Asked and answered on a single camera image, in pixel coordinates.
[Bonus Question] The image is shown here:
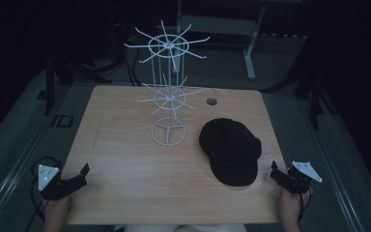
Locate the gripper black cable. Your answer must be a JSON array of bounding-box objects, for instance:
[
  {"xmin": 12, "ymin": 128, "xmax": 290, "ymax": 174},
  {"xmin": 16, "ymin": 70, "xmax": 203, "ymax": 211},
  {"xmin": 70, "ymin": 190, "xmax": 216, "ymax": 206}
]
[
  {"xmin": 25, "ymin": 156, "xmax": 62, "ymax": 232},
  {"xmin": 297, "ymin": 187, "xmax": 313, "ymax": 225}
]

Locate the white wire display rack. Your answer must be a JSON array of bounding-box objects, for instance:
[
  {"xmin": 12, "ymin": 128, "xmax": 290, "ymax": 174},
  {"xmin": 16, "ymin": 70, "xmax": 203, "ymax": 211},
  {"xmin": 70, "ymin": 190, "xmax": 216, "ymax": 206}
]
[{"xmin": 124, "ymin": 19, "xmax": 212, "ymax": 148}]

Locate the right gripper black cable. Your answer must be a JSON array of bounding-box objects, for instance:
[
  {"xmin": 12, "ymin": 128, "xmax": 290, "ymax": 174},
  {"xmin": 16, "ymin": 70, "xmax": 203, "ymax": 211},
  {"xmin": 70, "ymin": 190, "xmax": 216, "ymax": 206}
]
[{"xmin": 297, "ymin": 187, "xmax": 313, "ymax": 225}]

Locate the black cap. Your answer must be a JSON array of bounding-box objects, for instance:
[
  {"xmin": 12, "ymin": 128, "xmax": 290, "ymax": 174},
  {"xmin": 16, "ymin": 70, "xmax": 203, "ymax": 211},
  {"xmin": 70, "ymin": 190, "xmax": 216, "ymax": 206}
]
[{"xmin": 198, "ymin": 117, "xmax": 263, "ymax": 188}]

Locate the white metal desk frame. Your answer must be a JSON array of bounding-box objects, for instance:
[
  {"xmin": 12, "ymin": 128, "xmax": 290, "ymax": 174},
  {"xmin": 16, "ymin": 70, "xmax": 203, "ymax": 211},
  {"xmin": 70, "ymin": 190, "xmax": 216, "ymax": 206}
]
[{"xmin": 173, "ymin": 0, "xmax": 303, "ymax": 81}]

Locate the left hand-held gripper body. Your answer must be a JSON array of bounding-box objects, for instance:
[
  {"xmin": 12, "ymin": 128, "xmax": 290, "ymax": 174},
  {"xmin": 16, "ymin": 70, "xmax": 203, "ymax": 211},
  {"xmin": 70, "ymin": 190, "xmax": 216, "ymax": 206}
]
[{"xmin": 37, "ymin": 163, "xmax": 88, "ymax": 201}]

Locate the black stand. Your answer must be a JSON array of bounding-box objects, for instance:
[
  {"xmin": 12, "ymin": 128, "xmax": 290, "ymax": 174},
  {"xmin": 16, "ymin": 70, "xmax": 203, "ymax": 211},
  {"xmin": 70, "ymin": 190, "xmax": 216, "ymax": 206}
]
[
  {"xmin": 37, "ymin": 57, "xmax": 75, "ymax": 116},
  {"xmin": 294, "ymin": 73, "xmax": 339, "ymax": 131}
]

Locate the person's left hand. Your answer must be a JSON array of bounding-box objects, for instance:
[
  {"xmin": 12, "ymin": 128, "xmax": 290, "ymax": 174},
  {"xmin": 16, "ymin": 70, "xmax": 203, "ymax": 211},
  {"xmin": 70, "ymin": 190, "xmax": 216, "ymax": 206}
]
[{"xmin": 43, "ymin": 194, "xmax": 73, "ymax": 232}]

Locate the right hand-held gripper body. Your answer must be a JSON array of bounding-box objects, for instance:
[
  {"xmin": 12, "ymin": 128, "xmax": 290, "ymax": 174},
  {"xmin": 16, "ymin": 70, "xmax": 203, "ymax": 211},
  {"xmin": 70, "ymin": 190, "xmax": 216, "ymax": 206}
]
[{"xmin": 276, "ymin": 160, "xmax": 324, "ymax": 194}]

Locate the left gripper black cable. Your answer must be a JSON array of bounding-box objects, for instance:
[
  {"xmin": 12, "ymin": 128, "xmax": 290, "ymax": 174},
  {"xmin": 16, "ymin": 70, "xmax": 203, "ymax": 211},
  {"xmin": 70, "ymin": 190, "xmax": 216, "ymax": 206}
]
[{"xmin": 25, "ymin": 156, "xmax": 62, "ymax": 232}]

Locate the person's right hand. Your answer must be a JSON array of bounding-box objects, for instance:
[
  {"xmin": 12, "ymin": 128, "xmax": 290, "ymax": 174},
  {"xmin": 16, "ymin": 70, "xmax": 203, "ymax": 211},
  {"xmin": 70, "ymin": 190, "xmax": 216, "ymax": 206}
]
[{"xmin": 278, "ymin": 187, "xmax": 312, "ymax": 232}]

